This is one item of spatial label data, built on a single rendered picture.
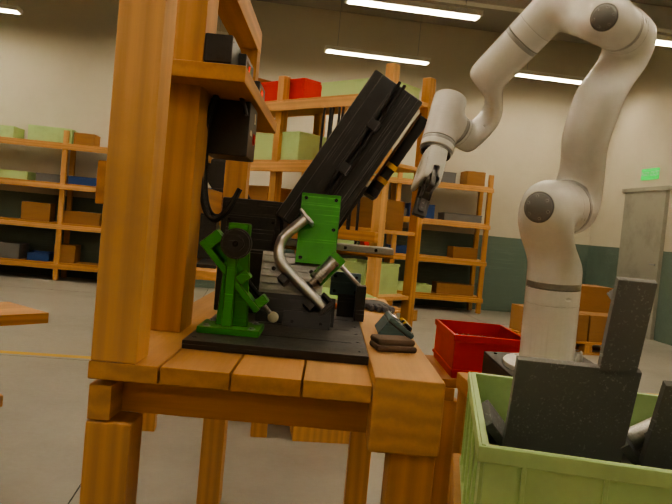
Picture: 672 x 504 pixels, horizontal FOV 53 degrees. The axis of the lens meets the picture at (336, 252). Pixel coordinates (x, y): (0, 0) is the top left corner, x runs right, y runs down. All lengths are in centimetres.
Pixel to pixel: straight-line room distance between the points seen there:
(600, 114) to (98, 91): 1024
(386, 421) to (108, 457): 55
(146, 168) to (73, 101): 1008
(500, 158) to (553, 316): 1021
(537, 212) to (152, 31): 85
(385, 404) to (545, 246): 49
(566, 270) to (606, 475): 80
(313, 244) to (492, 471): 124
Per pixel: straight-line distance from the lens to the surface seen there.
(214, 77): 167
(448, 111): 171
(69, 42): 1161
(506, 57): 165
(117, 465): 146
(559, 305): 155
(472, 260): 1092
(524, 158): 1187
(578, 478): 81
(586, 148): 155
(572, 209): 150
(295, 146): 523
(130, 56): 141
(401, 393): 136
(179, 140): 175
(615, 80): 157
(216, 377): 137
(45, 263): 1077
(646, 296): 88
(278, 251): 190
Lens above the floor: 119
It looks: 2 degrees down
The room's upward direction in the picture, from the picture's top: 5 degrees clockwise
